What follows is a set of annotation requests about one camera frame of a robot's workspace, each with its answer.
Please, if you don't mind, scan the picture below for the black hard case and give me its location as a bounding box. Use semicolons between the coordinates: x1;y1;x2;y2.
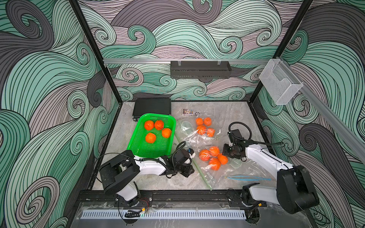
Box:
132;98;171;121

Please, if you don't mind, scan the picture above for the white slotted cable duct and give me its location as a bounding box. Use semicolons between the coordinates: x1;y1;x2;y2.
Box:
80;209;246;220

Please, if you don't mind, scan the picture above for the aluminium wall rail back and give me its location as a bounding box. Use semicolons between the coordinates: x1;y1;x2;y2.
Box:
103;58;269;65

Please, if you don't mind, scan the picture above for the aluminium wall rail right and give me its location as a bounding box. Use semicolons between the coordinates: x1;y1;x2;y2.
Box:
276;57;365;163

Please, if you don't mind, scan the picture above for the orange fruit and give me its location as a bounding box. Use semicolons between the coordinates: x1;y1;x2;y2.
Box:
145;133;156;144
154;120;164;131
161;128;172;139

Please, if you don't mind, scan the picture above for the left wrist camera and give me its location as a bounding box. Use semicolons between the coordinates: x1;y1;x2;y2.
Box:
184;148;196;164

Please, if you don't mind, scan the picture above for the aluminium wall rail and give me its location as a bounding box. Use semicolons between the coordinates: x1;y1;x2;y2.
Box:
103;58;269;65
276;57;365;163

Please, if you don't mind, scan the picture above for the blue-zip bag of oranges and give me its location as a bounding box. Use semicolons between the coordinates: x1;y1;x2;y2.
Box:
224;159;274;184

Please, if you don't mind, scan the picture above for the small card box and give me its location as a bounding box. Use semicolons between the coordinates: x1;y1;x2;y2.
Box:
182;108;194;116

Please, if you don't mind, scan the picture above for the clear acrylic wall holder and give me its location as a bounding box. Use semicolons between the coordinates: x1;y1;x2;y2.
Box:
259;59;303;105

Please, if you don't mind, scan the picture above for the green plastic basket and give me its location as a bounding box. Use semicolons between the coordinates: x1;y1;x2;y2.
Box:
127;114;176;158

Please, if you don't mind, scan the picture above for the green-zip bag of oranges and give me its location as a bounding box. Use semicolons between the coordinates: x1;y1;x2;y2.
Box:
174;137;242;190

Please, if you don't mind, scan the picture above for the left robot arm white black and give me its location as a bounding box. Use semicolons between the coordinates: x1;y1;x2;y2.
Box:
99;141;195;204

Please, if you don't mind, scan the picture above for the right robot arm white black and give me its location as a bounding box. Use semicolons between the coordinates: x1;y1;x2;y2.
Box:
222;122;320;214

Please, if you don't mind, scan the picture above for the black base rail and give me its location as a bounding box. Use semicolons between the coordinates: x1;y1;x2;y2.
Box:
75;189;303;208

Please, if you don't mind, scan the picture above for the black wall tray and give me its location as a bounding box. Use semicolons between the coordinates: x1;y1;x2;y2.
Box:
170;61;232;81

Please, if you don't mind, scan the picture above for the orange fruit taken out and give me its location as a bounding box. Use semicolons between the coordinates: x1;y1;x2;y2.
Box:
144;120;155;131

